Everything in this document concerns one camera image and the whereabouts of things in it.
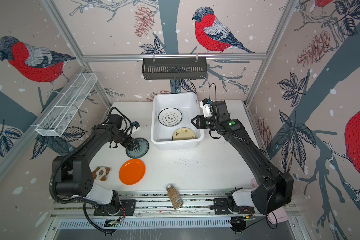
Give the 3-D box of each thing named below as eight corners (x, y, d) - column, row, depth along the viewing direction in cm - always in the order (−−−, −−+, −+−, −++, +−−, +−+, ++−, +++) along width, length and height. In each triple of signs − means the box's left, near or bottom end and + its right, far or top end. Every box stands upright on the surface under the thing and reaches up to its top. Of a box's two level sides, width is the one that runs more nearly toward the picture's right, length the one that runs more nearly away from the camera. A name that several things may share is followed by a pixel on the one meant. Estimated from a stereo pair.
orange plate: (116, 185, 82) (115, 184, 81) (123, 160, 92) (122, 159, 90) (142, 185, 82) (142, 184, 81) (147, 160, 92) (146, 159, 90)
